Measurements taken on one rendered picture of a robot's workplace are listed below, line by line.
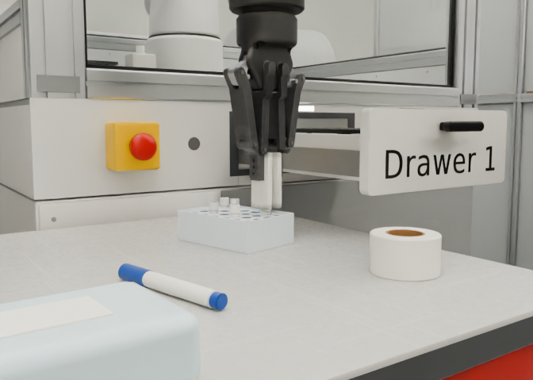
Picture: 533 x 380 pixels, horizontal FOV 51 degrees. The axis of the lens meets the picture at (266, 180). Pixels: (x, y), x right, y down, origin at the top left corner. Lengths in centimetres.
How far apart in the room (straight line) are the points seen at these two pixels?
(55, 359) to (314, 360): 16
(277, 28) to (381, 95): 57
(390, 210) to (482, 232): 175
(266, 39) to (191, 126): 31
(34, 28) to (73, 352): 63
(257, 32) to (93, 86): 30
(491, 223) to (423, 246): 239
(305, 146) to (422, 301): 40
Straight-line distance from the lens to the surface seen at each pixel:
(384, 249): 56
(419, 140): 78
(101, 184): 89
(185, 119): 94
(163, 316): 32
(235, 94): 67
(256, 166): 69
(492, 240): 294
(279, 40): 68
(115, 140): 85
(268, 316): 45
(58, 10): 88
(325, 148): 80
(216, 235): 68
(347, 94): 115
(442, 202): 138
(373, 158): 72
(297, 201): 107
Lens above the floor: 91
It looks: 6 degrees down
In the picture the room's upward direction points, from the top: straight up
